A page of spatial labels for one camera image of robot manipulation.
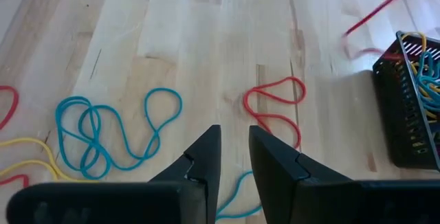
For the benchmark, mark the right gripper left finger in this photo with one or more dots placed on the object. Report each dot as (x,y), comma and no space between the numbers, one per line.
(204,162)

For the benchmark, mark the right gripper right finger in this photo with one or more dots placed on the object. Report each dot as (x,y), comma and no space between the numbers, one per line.
(276,169)

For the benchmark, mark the yellow rubber band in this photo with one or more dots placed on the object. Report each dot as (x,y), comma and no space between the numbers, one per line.
(423,40)
(48,152)

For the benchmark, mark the black slotted plastic bin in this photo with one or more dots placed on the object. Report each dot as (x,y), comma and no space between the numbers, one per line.
(388,114)

